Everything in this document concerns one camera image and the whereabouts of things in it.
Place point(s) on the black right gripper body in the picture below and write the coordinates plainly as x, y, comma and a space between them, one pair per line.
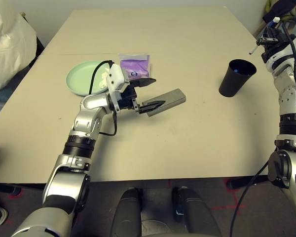
271, 37

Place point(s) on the dark grey robot leg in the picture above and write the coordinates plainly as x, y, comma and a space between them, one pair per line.
125, 212
197, 212

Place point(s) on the black jacket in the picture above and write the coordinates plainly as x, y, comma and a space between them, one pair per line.
278, 8

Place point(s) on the mint green plate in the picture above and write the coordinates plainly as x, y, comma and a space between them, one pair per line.
81, 76

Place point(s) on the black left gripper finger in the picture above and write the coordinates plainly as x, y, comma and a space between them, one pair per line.
143, 82
151, 106

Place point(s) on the dark grey robot right leg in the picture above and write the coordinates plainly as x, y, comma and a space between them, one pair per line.
197, 212

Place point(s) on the purple tissue pack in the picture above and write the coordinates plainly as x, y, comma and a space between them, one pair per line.
135, 65

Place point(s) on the grey glasses case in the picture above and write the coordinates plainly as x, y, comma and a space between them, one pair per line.
173, 97

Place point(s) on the dark grey robot left leg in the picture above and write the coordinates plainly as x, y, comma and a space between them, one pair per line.
125, 212

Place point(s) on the white tissue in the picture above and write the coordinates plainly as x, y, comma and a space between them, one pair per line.
104, 80

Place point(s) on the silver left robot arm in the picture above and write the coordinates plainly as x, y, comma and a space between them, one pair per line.
86, 121

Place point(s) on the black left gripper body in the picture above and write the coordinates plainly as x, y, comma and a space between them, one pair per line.
128, 98

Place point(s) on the black table foot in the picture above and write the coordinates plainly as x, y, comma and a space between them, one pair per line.
12, 190

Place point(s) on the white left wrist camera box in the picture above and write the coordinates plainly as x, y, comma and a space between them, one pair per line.
117, 77

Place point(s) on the black plastic cup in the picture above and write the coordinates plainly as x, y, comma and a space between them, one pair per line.
233, 84

